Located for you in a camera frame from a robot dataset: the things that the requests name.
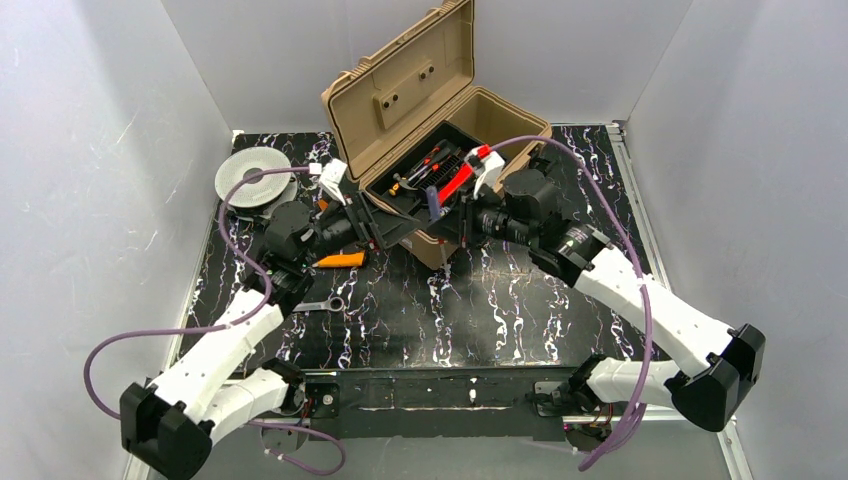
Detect orange utility knife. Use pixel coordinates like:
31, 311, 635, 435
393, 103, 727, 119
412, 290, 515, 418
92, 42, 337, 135
313, 251, 366, 269

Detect small black hammer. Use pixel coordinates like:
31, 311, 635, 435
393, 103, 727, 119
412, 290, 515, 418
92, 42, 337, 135
392, 163, 438, 190

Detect red black utility knife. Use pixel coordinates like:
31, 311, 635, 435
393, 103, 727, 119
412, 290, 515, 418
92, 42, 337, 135
438, 163, 474, 205

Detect red needle nose pliers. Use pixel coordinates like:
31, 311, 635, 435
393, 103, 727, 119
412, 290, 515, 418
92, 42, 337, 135
415, 139, 453, 177

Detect tan plastic tool box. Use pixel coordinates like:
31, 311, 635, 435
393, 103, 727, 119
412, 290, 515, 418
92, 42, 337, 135
322, 1, 552, 270

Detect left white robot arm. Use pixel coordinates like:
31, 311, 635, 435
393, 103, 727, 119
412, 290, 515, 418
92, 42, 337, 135
119, 193, 422, 479

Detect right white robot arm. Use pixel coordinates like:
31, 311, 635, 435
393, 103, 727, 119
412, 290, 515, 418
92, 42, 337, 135
426, 168, 766, 432

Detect black tool box tray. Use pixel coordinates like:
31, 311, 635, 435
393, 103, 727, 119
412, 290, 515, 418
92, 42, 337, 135
367, 121, 510, 241

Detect silver combination wrench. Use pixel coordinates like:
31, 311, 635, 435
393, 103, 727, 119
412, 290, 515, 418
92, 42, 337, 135
292, 297, 345, 313

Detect white perforated round disc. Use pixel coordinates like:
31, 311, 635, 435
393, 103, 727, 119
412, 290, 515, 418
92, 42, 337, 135
214, 147, 299, 221

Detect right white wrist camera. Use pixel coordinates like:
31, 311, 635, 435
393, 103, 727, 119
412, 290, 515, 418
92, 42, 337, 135
464, 144, 506, 199

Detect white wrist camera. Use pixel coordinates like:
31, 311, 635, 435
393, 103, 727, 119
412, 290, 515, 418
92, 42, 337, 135
464, 144, 506, 199
308, 158, 347, 204

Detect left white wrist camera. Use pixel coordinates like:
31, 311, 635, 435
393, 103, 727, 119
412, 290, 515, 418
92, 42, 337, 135
308, 158, 347, 204

